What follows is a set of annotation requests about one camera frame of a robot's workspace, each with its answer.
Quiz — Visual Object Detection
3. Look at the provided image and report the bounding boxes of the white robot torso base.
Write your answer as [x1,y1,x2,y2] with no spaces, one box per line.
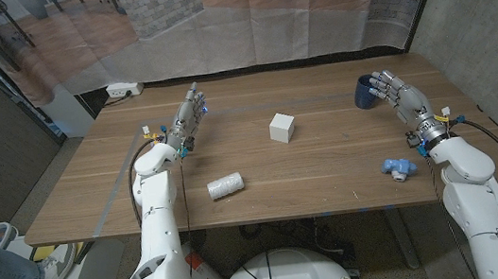
[215,239,356,279]

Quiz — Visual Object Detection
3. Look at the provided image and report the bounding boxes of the printed room backdrop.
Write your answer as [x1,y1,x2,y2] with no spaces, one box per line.
[0,0,456,112]

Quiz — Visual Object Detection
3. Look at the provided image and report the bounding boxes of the grey tape strip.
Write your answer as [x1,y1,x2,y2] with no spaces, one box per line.
[79,120,162,238]

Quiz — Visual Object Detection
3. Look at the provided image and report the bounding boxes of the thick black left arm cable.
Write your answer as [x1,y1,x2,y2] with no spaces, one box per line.
[123,137,168,231]

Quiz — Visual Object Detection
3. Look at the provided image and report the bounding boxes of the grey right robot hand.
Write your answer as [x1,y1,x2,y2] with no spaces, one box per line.
[367,62,451,151]

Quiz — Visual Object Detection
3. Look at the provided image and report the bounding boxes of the navy blue mug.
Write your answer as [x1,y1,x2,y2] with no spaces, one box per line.
[351,72,383,112]

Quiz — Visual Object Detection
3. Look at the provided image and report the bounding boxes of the white cube block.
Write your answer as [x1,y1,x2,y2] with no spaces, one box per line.
[266,110,299,147]

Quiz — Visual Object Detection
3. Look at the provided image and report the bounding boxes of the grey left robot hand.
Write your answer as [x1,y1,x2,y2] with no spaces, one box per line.
[159,80,213,155]

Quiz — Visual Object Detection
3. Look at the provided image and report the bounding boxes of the white power strip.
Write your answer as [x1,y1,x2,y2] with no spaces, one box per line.
[104,79,146,100]

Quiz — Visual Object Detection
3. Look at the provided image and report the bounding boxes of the grey table leg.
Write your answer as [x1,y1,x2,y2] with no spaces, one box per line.
[383,204,422,273]

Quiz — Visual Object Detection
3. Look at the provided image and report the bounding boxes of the white sneaker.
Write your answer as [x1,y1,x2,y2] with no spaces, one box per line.
[14,241,80,279]

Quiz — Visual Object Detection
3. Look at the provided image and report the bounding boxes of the yellow flat object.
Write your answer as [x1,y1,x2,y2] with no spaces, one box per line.
[28,243,58,263]

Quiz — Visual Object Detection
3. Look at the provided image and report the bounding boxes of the light blue toy camera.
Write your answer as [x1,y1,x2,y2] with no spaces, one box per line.
[378,154,420,185]

